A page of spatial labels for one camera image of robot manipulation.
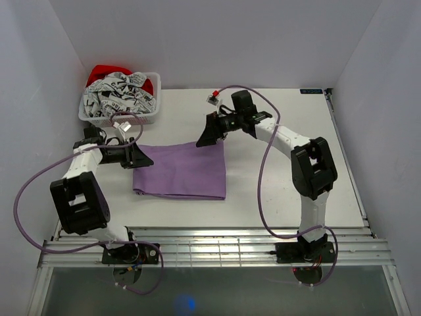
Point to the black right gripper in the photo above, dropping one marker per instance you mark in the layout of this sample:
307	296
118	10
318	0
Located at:
212	132

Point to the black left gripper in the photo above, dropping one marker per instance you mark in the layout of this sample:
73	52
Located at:
134	157

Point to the purple trousers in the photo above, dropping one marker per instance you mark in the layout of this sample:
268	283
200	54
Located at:
182	171

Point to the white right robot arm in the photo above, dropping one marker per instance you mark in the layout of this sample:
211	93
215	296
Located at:
313	173

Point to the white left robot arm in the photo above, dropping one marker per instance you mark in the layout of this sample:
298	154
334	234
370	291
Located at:
79	200

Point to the white plastic laundry basket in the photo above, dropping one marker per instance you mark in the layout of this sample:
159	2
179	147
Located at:
144	119

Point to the black white printed garment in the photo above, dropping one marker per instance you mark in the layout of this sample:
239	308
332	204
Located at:
118	92

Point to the red garment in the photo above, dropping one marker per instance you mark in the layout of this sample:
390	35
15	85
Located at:
100	71

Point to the dark table label sticker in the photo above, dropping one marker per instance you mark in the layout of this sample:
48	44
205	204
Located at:
310	91

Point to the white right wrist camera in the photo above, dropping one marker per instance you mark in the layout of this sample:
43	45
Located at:
214	98

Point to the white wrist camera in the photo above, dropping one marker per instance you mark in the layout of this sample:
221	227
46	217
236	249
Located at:
214	98
120	130

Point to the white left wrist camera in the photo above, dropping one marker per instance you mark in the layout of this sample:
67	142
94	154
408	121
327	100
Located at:
120	130

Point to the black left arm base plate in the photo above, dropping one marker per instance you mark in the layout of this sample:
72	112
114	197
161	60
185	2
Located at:
148	253

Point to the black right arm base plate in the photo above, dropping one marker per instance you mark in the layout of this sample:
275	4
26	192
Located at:
292	252

